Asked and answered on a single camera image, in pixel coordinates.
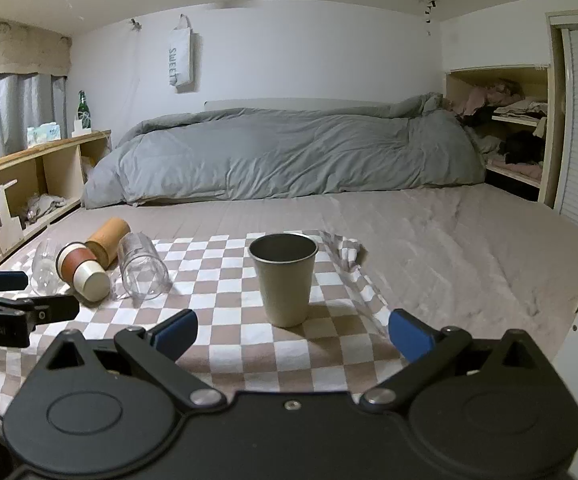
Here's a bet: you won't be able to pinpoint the pink clothes pile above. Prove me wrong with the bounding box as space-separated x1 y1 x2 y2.
461 78 525 116

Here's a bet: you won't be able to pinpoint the white tote bag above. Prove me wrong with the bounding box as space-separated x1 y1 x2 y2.
167 14 201 94

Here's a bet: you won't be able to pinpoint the beige folded clothes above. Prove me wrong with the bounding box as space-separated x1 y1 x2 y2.
493 98 550 120

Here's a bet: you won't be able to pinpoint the beige curtain valance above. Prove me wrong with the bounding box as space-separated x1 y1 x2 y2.
0 13 74 77

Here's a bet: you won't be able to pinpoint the stacked brown and cream cups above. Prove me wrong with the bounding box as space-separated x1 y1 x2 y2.
55 241 113 304

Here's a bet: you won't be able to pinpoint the grey metal cup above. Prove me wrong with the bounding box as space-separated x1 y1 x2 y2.
248 232 320 328

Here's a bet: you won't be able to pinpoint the grey duvet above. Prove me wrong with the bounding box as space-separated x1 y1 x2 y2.
81 92 488 209

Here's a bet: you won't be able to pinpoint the brown white checkered cloth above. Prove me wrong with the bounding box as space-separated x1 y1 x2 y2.
0 230 411 411

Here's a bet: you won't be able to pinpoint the pink folded clothes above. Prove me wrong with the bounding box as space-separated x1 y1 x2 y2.
488 159 542 179

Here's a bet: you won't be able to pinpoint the black clothes pile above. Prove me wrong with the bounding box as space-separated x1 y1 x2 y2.
498 130 545 165

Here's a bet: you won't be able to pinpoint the green glass bottle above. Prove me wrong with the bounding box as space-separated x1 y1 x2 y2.
76 90 93 134

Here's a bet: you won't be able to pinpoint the wooden bedside shelf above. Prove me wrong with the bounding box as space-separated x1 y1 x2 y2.
0 129 113 269

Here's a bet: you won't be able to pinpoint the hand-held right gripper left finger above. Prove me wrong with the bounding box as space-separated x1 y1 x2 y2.
43 309 228 409

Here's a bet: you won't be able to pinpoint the brown paper cup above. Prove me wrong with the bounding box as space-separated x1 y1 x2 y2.
84 216 132 267

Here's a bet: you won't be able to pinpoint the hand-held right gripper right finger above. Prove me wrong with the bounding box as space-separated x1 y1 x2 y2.
360 309 550 414

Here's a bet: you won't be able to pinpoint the pack of wipes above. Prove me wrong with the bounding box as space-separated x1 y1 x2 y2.
26 123 63 144

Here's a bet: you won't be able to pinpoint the clear plastic cup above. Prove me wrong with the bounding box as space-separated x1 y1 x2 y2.
118 231 170 302
31 240 68 297

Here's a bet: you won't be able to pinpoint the grey curtain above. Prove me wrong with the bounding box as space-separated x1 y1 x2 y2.
0 72 68 169

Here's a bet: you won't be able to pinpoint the wooden closet shelf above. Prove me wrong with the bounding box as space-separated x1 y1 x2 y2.
443 63 558 209

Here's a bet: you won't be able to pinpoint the grey cloth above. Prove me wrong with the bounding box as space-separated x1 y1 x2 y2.
18 193 68 225

